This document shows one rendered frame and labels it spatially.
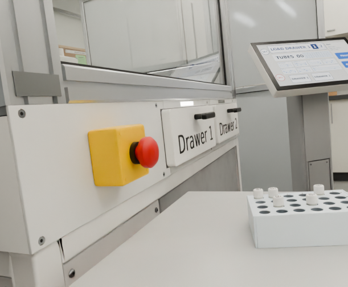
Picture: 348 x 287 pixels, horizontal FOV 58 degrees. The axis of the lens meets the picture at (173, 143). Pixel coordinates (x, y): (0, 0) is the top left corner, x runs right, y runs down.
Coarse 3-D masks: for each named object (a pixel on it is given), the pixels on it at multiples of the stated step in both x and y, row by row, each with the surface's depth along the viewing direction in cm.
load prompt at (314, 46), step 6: (270, 48) 145; (276, 48) 146; (282, 48) 146; (288, 48) 147; (294, 48) 147; (300, 48) 148; (306, 48) 148; (312, 48) 149; (318, 48) 149; (324, 48) 150
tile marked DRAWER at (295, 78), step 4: (292, 76) 136; (296, 76) 136; (300, 76) 136; (304, 76) 136; (308, 76) 137; (292, 80) 134; (296, 80) 134; (300, 80) 135; (304, 80) 135; (308, 80) 135
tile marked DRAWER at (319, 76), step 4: (320, 72) 139; (324, 72) 139; (328, 72) 140; (316, 76) 137; (320, 76) 138; (324, 76) 138; (328, 76) 138; (332, 76) 138; (316, 80) 136; (320, 80) 136
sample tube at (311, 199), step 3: (306, 195) 37; (309, 195) 37; (312, 195) 37; (315, 195) 37; (306, 198) 37; (309, 198) 37; (312, 198) 37; (315, 198) 37; (306, 201) 37; (309, 201) 37; (312, 201) 37; (315, 201) 37; (309, 204) 37; (312, 204) 37; (315, 204) 37
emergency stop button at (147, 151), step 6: (144, 138) 39; (150, 138) 39; (138, 144) 39; (144, 144) 38; (150, 144) 39; (156, 144) 40; (138, 150) 38; (144, 150) 38; (150, 150) 39; (156, 150) 40; (138, 156) 38; (144, 156) 38; (150, 156) 39; (156, 156) 40; (144, 162) 38; (150, 162) 39; (156, 162) 40
